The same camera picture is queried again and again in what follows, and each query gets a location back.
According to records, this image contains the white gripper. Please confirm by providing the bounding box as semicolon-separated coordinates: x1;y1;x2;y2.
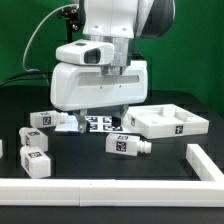
50;61;147;133

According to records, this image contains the white square table top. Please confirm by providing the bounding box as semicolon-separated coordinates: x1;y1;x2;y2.
122;104;209;139

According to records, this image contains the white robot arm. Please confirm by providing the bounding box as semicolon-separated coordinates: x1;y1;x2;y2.
50;0;175;133

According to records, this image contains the paper sheet with markers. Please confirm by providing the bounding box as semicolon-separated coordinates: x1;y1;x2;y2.
55;115;141;134

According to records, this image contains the white L-shaped fence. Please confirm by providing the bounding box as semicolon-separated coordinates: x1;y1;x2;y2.
0;144;224;207

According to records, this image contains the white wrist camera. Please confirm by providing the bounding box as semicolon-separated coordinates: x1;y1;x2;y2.
56;39;115;65

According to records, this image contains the grey cable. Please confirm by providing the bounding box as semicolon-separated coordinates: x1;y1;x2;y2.
21;3;81;87

